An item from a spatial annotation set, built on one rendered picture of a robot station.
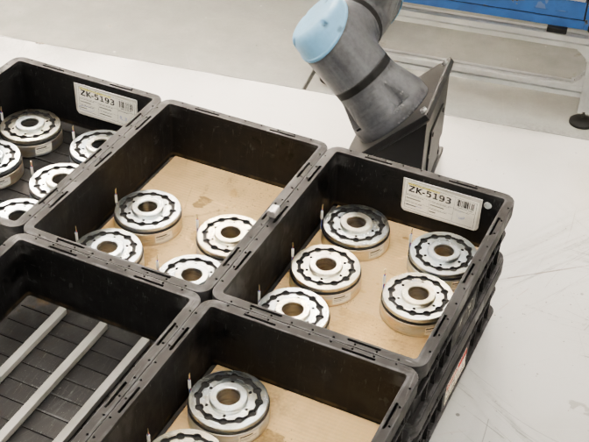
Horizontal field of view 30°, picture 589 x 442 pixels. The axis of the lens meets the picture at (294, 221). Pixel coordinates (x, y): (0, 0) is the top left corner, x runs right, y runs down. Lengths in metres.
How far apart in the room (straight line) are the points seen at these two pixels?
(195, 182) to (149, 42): 2.18
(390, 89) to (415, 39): 2.10
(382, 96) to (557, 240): 0.39
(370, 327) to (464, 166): 0.64
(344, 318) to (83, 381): 0.37
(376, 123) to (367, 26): 0.17
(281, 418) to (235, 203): 0.46
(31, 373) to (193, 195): 0.44
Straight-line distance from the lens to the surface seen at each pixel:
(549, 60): 3.98
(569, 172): 2.14
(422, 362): 1.36
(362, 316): 1.56
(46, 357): 1.52
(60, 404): 1.46
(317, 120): 2.20
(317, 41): 1.89
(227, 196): 1.77
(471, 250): 1.65
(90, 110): 1.93
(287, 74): 3.75
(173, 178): 1.82
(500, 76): 3.58
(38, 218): 1.59
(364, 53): 1.90
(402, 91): 1.91
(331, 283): 1.56
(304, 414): 1.42
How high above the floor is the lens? 1.88
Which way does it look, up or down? 38 degrees down
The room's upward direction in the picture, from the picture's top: 2 degrees clockwise
